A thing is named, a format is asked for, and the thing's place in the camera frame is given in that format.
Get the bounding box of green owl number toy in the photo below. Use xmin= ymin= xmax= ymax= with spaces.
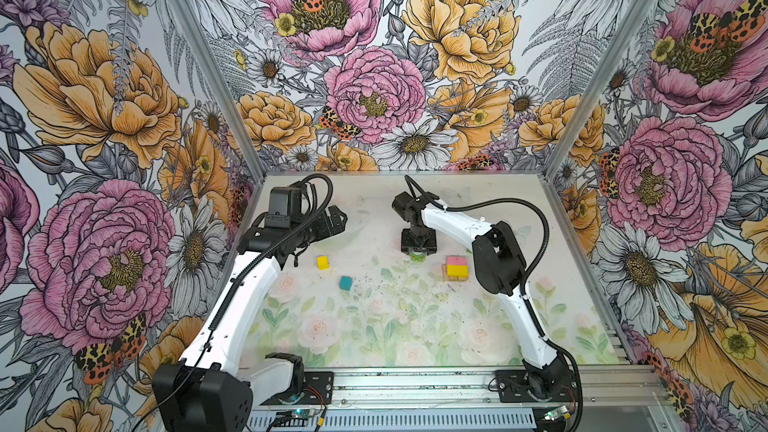
xmin=409 ymin=252 xmax=426 ymax=262

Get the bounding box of aluminium corner post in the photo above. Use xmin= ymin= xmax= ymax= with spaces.
xmin=543 ymin=0 xmax=658 ymax=181
xmin=167 ymin=0 xmax=266 ymax=184

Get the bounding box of left aluminium corner post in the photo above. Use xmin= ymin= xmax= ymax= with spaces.
xmin=167 ymin=0 xmax=266 ymax=184

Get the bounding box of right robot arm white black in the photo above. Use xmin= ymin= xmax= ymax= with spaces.
xmin=392 ymin=192 xmax=581 ymax=401

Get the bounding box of yellow long wood block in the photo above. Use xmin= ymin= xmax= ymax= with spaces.
xmin=444 ymin=264 xmax=469 ymax=281

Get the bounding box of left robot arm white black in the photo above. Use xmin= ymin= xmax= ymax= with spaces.
xmin=152 ymin=173 xmax=347 ymax=431

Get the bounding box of pink wood block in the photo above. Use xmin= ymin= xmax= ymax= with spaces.
xmin=446 ymin=256 xmax=468 ymax=267

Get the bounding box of right aluminium corner post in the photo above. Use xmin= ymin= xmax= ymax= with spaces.
xmin=543 ymin=0 xmax=658 ymax=181

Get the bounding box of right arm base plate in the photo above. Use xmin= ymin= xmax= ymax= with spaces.
xmin=486 ymin=369 xmax=581 ymax=404

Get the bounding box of yellow small cube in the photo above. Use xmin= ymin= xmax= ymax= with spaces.
xmin=316 ymin=256 xmax=330 ymax=271

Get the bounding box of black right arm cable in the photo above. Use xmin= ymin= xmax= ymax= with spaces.
xmin=404 ymin=175 xmax=584 ymax=432

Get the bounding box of teal small cube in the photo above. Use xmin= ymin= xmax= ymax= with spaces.
xmin=339 ymin=276 xmax=353 ymax=291

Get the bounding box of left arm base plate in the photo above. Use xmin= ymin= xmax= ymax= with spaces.
xmin=261 ymin=371 xmax=335 ymax=406

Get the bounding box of aluminium front rail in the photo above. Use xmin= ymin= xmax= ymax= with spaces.
xmin=243 ymin=365 xmax=684 ymax=431

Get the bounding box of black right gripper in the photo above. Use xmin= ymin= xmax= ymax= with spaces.
xmin=400 ymin=223 xmax=436 ymax=257

